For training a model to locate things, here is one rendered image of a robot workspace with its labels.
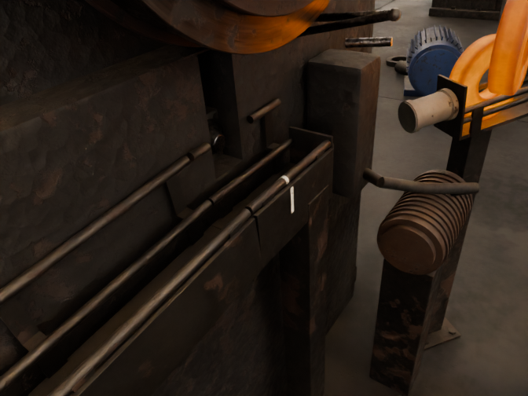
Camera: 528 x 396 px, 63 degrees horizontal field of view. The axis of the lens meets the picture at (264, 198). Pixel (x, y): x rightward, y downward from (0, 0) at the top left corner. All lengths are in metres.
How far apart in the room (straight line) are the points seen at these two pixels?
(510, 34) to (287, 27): 0.31
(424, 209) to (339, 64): 0.31
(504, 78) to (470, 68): 0.19
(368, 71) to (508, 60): 0.18
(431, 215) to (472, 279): 0.71
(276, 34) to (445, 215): 0.51
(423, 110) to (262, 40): 0.45
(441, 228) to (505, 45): 0.32
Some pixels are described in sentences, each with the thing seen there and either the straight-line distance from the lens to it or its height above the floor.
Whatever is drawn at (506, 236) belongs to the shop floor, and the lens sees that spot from 1.72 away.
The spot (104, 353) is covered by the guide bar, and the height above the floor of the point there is 0.70.
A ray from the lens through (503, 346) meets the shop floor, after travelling 1.36.
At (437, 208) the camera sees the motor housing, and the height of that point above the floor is 0.53.
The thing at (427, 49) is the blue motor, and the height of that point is 0.30.
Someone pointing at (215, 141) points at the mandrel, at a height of 0.74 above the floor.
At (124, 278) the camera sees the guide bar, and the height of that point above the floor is 0.69.
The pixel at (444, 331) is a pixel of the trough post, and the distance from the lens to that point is 1.33.
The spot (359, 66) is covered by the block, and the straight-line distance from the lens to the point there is 0.68.
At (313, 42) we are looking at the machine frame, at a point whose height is 0.82.
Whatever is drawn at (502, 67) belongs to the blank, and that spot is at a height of 0.81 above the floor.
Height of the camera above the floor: 1.01
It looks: 34 degrees down
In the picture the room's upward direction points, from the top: 5 degrees counter-clockwise
